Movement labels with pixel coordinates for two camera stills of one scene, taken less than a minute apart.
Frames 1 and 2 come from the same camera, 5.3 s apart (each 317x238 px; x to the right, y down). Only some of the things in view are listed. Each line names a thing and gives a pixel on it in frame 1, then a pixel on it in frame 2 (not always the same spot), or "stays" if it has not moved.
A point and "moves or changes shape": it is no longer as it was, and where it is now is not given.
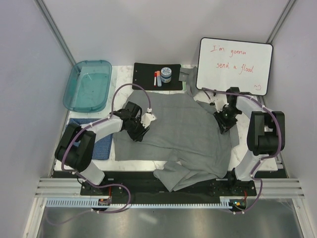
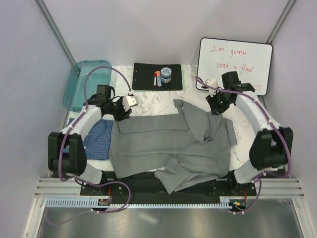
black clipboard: [143, 74] stays
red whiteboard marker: [155, 79] stays
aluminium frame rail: [274, 187] stays
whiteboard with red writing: [223, 64] stays
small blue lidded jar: [166, 73] stays
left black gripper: [138, 137] → [124, 114]
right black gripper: [224, 125] → [215, 109]
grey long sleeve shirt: [184, 131] moves or changes shape
